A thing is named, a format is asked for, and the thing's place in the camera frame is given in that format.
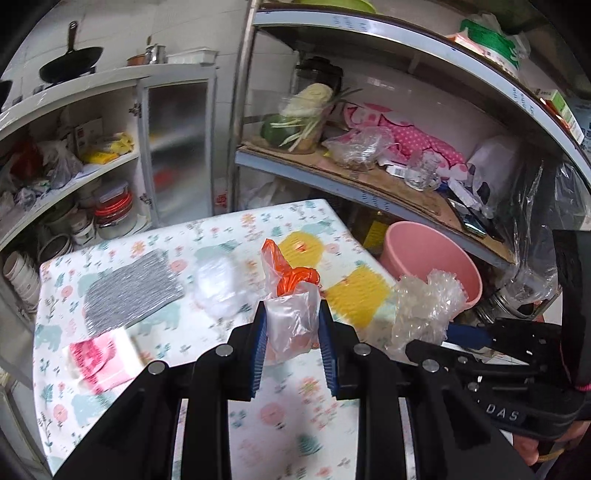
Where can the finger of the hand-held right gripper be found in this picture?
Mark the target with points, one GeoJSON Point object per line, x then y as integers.
{"type": "Point", "coordinates": [429, 350]}
{"type": "Point", "coordinates": [466, 334]}

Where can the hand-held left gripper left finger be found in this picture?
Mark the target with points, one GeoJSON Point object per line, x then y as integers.
{"type": "Point", "coordinates": [258, 346]}

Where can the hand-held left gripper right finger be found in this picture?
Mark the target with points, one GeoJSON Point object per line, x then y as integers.
{"type": "Point", "coordinates": [328, 350]}

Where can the orange and clear plastic bag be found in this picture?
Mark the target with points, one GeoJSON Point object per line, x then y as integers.
{"type": "Point", "coordinates": [291, 318]}

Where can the clear bubble wrap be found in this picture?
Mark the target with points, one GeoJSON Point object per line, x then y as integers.
{"type": "Point", "coordinates": [425, 304]}

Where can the yellow sponge cloth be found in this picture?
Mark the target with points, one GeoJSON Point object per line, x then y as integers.
{"type": "Point", "coordinates": [360, 293]}

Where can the pink plastic bucket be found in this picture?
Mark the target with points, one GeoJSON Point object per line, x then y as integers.
{"type": "Point", "coordinates": [415, 249]}

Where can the silver scouring cloth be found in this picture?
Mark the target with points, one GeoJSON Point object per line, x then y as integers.
{"type": "Point", "coordinates": [129, 290]}

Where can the pink patterned tissue packet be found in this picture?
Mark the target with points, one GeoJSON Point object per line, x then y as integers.
{"type": "Point", "coordinates": [101, 360]}

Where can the person's right hand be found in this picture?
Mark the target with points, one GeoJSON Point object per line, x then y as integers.
{"type": "Point", "coordinates": [526, 447]}

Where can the stainless steel pot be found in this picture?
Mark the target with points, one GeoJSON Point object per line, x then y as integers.
{"type": "Point", "coordinates": [508, 300]}

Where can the black smartphone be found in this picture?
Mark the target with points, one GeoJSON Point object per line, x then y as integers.
{"type": "Point", "coordinates": [471, 224]}

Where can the yellow oil bottle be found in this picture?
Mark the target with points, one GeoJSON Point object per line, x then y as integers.
{"type": "Point", "coordinates": [376, 230]}

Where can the large clear plastic sheet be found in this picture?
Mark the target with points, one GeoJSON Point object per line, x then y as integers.
{"type": "Point", "coordinates": [545, 230]}

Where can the glass mug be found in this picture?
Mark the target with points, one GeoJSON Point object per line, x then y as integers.
{"type": "Point", "coordinates": [422, 173]}

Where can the cardboard shelf liner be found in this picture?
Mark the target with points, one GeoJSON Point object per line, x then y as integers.
{"type": "Point", "coordinates": [369, 184]}

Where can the red lid food container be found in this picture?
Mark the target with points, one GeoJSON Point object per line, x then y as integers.
{"type": "Point", "coordinates": [113, 207]}

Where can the pink polka dot cloth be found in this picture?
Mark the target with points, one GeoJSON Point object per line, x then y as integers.
{"type": "Point", "coordinates": [415, 138]}

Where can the clear plastic bag with scraps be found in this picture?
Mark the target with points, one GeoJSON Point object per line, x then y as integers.
{"type": "Point", "coordinates": [360, 147]}

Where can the vegetables in basket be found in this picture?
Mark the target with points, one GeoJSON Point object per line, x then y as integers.
{"type": "Point", "coordinates": [311, 138]}

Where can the dark green vegetable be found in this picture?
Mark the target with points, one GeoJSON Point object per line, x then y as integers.
{"type": "Point", "coordinates": [274, 131]}

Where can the frosted glass cabinet door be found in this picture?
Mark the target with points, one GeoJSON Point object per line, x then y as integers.
{"type": "Point", "coordinates": [180, 138]}

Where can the green white carton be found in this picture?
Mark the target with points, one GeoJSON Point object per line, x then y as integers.
{"type": "Point", "coordinates": [561, 110]}

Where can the yellow packet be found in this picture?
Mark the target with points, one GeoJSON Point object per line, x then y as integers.
{"type": "Point", "coordinates": [108, 154]}

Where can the stack of white bowls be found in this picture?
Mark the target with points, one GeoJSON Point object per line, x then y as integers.
{"type": "Point", "coordinates": [21, 277]}

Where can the napa cabbage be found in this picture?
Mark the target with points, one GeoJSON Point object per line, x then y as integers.
{"type": "Point", "coordinates": [309, 97]}

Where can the grey plastic bag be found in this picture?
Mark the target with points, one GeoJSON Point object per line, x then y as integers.
{"type": "Point", "coordinates": [60, 164]}

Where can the white cardboard box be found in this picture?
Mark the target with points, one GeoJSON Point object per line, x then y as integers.
{"type": "Point", "coordinates": [87, 134]}

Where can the green white plastic bag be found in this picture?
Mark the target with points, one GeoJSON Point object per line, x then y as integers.
{"type": "Point", "coordinates": [494, 41]}

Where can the white plastic tray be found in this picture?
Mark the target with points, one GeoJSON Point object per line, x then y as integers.
{"type": "Point", "coordinates": [191, 57]}

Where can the red bag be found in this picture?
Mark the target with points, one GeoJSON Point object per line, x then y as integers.
{"type": "Point", "coordinates": [25, 154]}

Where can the steel kettle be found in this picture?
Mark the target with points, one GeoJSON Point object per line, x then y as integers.
{"type": "Point", "coordinates": [156, 53]}

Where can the copper pot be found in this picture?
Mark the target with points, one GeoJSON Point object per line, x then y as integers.
{"type": "Point", "coordinates": [136, 60]}

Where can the white kitchen cabinet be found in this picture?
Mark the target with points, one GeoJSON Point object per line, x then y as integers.
{"type": "Point", "coordinates": [92, 76]}

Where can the metal shelf rack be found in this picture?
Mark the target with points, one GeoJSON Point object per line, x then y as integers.
{"type": "Point", "coordinates": [369, 30]}

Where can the black wok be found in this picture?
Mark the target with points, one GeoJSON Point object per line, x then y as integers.
{"type": "Point", "coordinates": [4, 94]}
{"type": "Point", "coordinates": [69, 64]}

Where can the green plastic basin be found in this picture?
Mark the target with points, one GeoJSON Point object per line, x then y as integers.
{"type": "Point", "coordinates": [332, 4]}

